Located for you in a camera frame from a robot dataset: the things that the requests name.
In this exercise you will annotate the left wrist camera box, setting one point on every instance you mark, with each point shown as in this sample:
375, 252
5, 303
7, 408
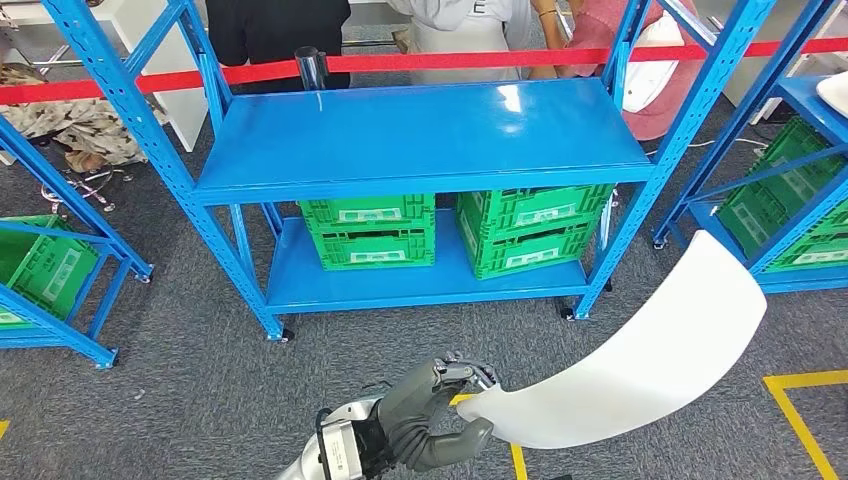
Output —
341, 450

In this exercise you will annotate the stool with chrome base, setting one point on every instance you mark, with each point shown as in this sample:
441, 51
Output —
99, 177

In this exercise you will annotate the white curved plastic part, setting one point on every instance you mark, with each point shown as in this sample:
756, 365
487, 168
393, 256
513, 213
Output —
629, 384
836, 93

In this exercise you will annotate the person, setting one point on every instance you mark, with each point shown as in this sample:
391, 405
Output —
86, 126
662, 122
464, 33
278, 26

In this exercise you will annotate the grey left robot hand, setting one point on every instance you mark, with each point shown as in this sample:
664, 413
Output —
411, 411

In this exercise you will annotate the black stanchion post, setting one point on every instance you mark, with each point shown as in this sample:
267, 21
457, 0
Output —
310, 69

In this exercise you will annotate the white table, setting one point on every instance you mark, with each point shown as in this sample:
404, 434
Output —
173, 126

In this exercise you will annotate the blue metal shelf rack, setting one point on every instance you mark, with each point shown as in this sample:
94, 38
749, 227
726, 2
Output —
424, 132
805, 99
26, 338

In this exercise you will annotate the yellow floor tape square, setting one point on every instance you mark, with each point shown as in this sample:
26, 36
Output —
808, 379

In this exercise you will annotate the red barrier belt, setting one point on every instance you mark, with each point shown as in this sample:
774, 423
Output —
464, 60

